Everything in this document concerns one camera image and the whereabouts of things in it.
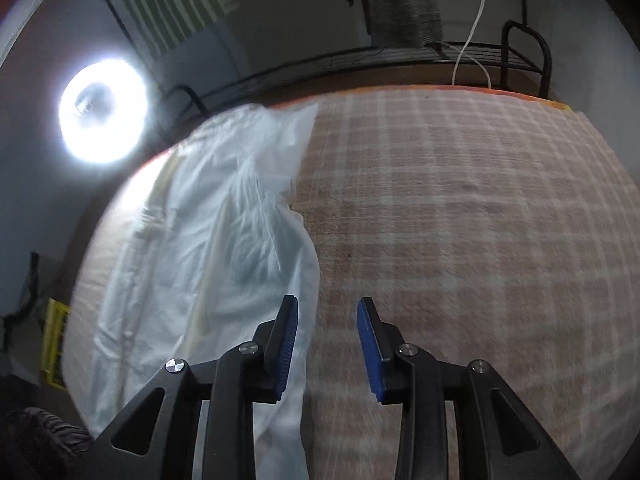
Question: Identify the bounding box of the grey plaid coat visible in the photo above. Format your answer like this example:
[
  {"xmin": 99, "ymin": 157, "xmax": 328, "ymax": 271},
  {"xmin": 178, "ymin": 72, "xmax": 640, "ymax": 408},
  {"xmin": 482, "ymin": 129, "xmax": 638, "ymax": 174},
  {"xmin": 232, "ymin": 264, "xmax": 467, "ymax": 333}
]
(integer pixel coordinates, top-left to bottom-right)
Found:
[{"xmin": 356, "ymin": 0, "xmax": 443, "ymax": 47}]

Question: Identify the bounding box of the white lamp cable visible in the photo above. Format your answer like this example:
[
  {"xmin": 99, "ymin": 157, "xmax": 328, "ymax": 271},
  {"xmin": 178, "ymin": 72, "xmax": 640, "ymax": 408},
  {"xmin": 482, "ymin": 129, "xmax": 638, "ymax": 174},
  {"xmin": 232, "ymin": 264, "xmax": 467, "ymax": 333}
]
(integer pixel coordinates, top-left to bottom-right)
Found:
[{"xmin": 451, "ymin": 0, "xmax": 493, "ymax": 89}]

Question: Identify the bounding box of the green striped cloth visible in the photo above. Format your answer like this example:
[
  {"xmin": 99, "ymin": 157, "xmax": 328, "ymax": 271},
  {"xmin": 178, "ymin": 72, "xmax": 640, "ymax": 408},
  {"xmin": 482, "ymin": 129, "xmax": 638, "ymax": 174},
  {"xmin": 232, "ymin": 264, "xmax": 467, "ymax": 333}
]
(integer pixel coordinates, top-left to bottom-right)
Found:
[{"xmin": 111, "ymin": 0, "xmax": 241, "ymax": 56}]

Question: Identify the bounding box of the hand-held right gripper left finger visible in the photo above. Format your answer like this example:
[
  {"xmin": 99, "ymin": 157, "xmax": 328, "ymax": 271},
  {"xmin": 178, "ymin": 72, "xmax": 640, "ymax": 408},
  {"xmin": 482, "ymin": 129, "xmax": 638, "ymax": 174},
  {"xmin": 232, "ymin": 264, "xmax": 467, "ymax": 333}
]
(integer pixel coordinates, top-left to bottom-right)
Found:
[{"xmin": 90, "ymin": 294, "xmax": 299, "ymax": 480}]

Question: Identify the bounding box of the black metal clothes rack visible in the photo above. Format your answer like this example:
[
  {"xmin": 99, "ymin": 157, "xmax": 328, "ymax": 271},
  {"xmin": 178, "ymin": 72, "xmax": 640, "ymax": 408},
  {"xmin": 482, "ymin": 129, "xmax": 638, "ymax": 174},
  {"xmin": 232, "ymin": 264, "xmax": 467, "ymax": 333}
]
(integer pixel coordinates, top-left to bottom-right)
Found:
[{"xmin": 95, "ymin": 0, "xmax": 553, "ymax": 126}]

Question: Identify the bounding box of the white long-sleeved shirt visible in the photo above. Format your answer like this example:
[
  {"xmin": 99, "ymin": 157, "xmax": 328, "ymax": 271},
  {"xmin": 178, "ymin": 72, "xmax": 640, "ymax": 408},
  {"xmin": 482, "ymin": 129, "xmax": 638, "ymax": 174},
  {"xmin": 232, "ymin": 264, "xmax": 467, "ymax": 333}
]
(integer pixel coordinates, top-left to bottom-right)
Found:
[{"xmin": 64, "ymin": 102, "xmax": 321, "ymax": 480}]

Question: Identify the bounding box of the yellow box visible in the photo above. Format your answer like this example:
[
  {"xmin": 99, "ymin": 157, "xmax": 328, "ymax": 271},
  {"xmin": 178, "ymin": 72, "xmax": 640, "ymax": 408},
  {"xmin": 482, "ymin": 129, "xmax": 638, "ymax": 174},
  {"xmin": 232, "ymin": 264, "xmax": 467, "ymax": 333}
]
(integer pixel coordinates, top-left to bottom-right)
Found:
[{"xmin": 40, "ymin": 297, "xmax": 71, "ymax": 390}]

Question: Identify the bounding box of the plaid blanket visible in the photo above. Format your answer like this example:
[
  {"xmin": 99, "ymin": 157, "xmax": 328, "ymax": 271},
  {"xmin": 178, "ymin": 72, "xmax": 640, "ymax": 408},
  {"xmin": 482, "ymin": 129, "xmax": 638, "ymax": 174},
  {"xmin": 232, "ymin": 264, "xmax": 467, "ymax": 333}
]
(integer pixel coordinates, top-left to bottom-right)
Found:
[{"xmin": 60, "ymin": 84, "xmax": 640, "ymax": 480}]

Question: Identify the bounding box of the ring light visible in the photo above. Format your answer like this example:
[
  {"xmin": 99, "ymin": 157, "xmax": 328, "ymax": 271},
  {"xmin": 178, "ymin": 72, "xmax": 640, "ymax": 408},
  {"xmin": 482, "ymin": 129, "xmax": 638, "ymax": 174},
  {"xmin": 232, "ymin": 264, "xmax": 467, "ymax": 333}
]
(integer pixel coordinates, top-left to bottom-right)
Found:
[{"xmin": 57, "ymin": 52, "xmax": 149, "ymax": 165}]

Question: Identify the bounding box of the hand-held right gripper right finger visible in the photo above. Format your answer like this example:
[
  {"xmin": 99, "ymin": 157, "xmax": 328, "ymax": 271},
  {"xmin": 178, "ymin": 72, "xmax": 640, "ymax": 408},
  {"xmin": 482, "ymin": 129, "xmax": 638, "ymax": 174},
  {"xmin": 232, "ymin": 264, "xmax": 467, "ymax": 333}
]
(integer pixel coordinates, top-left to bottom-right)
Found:
[{"xmin": 356, "ymin": 297, "xmax": 581, "ymax": 480}]

